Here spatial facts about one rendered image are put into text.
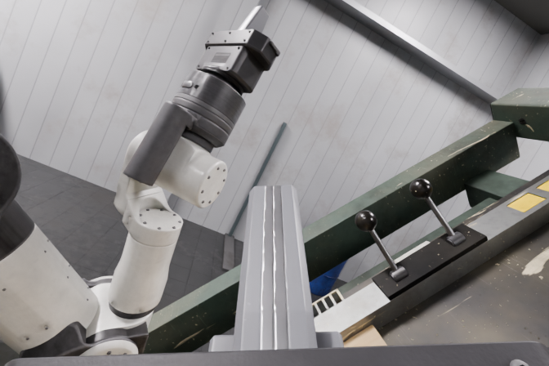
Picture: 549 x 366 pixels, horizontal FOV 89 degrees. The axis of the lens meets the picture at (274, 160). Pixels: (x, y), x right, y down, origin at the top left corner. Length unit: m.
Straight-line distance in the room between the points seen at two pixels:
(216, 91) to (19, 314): 0.32
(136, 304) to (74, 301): 0.07
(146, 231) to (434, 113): 4.00
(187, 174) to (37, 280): 0.19
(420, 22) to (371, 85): 0.93
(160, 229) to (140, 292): 0.09
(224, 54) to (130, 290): 0.34
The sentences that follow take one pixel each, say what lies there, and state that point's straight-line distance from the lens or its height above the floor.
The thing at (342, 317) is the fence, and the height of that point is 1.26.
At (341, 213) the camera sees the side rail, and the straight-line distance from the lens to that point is 0.75.
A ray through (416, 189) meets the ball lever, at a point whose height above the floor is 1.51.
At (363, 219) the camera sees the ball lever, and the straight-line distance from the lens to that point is 0.52.
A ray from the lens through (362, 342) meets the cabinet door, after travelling 0.55.
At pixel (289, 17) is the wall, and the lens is 3.53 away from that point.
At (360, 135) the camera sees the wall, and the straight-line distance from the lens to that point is 3.70.
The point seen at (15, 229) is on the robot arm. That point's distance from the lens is 0.40.
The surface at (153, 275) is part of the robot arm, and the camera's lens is 0.44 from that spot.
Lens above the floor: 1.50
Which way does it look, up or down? 6 degrees down
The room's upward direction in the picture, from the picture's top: 26 degrees clockwise
